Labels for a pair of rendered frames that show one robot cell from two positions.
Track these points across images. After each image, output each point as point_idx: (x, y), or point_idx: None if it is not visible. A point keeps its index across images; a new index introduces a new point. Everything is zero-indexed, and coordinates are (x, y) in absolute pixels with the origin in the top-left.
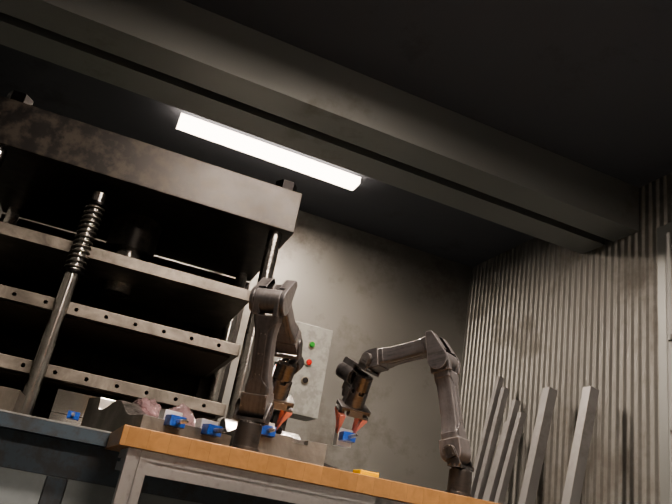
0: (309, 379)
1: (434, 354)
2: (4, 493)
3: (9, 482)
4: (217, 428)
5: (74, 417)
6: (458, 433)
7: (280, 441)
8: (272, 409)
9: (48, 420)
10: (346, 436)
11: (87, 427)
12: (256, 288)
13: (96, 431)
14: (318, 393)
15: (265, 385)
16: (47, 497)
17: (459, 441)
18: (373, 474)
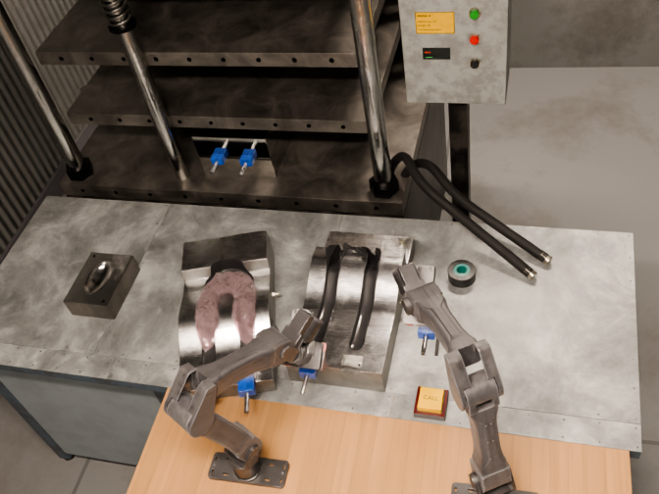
0: (481, 60)
1: (453, 389)
2: (134, 396)
3: (131, 391)
4: (244, 399)
5: (219, 163)
6: (484, 472)
7: (329, 371)
8: (256, 450)
9: (119, 380)
10: (422, 336)
11: (148, 384)
12: (167, 405)
13: (157, 386)
14: (500, 74)
15: (231, 452)
16: (162, 399)
17: (482, 483)
18: (433, 410)
